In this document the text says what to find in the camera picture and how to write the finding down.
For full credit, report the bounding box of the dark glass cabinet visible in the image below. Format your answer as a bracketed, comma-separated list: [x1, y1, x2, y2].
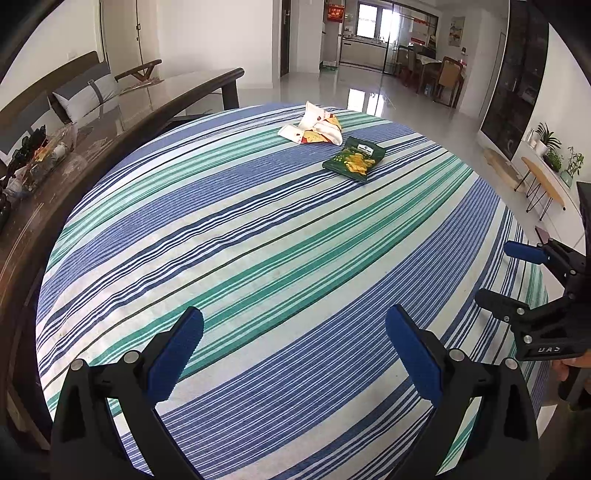
[482, 1, 549, 158]

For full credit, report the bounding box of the dark wooden sofa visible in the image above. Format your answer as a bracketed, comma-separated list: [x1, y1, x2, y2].
[1, 51, 162, 162]

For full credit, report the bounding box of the wooden dining chair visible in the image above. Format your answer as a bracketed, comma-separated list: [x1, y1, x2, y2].
[432, 56, 464, 109]

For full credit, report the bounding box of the clear snack tray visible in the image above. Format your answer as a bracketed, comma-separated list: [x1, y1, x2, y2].
[1, 123, 77, 198]

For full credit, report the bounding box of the potted plant on cabinet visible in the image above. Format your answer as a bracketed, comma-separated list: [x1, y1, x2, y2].
[535, 122, 562, 157]

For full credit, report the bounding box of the wooden side table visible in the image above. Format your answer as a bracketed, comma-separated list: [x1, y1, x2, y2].
[514, 156, 566, 221]

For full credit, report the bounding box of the grey white cushion right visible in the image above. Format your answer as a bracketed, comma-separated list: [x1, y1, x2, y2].
[51, 62, 120, 123]

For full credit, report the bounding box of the dark entrance door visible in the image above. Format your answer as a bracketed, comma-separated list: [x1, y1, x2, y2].
[280, 0, 291, 77]

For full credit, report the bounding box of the green chips bag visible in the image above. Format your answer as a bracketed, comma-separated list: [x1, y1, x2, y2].
[322, 137, 386, 184]

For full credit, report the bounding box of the dark wooden coffee table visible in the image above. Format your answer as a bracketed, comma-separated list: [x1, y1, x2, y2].
[1, 67, 245, 452]

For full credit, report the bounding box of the person's right hand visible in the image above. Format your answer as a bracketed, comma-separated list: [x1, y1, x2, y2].
[551, 350, 591, 381]

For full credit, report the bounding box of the striped blue green tablecloth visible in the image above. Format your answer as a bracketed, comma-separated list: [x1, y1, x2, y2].
[36, 105, 548, 479]

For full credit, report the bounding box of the white wrapper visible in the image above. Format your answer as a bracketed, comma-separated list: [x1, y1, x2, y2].
[277, 102, 344, 146]

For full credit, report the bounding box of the round beige floor cushion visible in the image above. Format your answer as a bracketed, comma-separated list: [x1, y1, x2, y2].
[483, 148, 523, 191]

